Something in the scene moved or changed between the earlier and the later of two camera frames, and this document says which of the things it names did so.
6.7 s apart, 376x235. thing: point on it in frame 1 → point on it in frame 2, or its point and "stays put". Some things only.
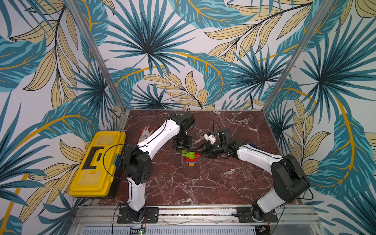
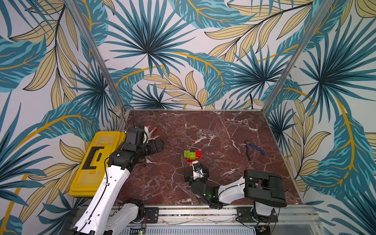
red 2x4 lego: (190, 160) stays put
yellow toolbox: (96, 175) stays put
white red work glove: (146, 132) stays put
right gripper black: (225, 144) → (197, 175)
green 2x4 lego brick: (191, 155) stays put
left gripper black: (187, 146) → (153, 149)
